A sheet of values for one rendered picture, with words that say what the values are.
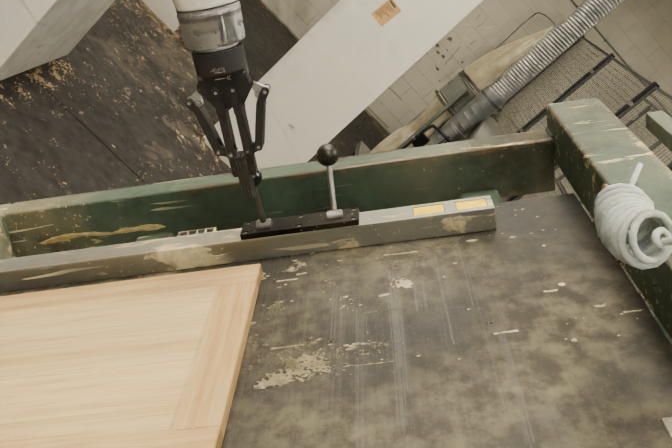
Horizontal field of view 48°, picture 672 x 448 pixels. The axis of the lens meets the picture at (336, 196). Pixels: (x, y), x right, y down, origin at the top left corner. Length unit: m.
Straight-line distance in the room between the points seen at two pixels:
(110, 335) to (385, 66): 3.68
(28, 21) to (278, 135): 1.90
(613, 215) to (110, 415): 0.63
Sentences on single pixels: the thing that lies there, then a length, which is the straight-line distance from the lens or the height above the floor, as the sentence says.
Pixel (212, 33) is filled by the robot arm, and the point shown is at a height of 1.58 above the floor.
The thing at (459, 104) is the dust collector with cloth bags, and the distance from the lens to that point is 6.70.
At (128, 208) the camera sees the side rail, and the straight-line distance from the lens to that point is 1.55.
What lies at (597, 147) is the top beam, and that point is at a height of 1.86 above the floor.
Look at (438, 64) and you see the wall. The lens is 9.12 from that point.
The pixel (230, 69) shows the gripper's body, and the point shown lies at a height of 1.56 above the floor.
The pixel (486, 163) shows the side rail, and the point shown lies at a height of 1.68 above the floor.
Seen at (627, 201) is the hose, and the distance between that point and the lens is 0.85.
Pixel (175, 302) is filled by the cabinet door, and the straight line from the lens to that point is 1.17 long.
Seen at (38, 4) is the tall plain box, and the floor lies 0.53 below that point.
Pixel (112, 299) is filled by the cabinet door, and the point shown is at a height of 1.16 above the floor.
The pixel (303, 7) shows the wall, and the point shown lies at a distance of 9.11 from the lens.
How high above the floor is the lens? 1.87
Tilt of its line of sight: 18 degrees down
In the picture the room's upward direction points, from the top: 49 degrees clockwise
